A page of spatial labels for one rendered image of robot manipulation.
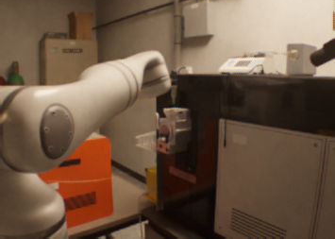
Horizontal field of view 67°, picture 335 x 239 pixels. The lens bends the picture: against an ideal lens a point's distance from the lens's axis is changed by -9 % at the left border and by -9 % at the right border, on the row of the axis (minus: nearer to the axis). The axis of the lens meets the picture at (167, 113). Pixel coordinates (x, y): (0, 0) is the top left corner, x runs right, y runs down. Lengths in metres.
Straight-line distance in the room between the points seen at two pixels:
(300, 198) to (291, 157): 0.13
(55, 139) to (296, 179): 0.75
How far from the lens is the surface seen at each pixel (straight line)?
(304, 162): 0.88
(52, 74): 4.04
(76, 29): 4.23
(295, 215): 0.95
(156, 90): 0.64
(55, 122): 0.28
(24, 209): 0.32
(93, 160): 1.37
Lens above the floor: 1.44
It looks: 8 degrees down
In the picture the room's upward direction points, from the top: straight up
